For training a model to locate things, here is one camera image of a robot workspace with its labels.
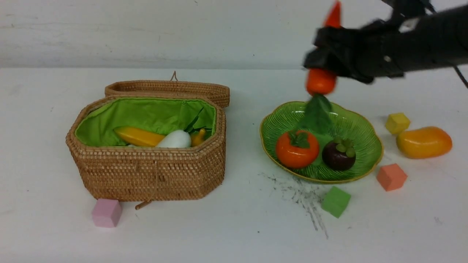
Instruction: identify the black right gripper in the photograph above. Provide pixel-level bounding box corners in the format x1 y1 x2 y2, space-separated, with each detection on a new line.
303 19 404 84

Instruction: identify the orange carrot with leaves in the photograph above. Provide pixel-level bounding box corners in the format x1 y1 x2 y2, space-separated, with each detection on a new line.
300 1 342 134

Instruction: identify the dark purple mangosteen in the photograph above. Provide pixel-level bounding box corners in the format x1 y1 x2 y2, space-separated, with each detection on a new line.
321 137 356 171

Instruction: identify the yellow orange mango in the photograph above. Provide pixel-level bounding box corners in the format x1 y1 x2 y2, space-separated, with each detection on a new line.
396 126 453 159

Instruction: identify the orange persimmon green calyx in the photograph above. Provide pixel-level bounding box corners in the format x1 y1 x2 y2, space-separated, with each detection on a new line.
275 130 320 169

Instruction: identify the white radish with leaves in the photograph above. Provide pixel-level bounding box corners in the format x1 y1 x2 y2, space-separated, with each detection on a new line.
156 107 210 148

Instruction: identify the yellow banana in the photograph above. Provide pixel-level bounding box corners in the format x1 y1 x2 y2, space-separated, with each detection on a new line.
113 126 208 148

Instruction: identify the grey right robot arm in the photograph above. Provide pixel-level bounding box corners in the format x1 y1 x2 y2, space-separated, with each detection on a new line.
303 0 468 84

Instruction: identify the green ribbed glass plate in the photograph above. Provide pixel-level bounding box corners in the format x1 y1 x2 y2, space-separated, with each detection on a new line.
260 100 384 184

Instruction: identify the yellow foam cube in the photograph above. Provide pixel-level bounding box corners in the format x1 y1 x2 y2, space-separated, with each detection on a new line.
385 112 411 134

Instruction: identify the orange foam cube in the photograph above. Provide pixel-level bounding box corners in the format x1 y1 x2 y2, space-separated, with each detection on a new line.
376 163 408 192

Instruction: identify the green foam cube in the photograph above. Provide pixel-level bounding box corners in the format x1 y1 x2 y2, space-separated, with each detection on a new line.
321 186 351 218

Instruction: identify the pink foam cube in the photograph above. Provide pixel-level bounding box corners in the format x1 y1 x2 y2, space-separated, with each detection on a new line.
91 198 122 228

